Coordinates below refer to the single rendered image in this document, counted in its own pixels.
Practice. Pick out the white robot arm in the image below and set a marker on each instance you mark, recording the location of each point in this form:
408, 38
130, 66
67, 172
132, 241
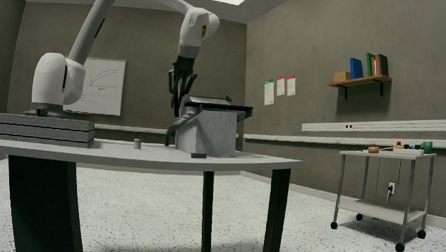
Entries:
59, 81

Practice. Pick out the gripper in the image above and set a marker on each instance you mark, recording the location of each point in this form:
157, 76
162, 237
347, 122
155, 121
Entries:
182, 69

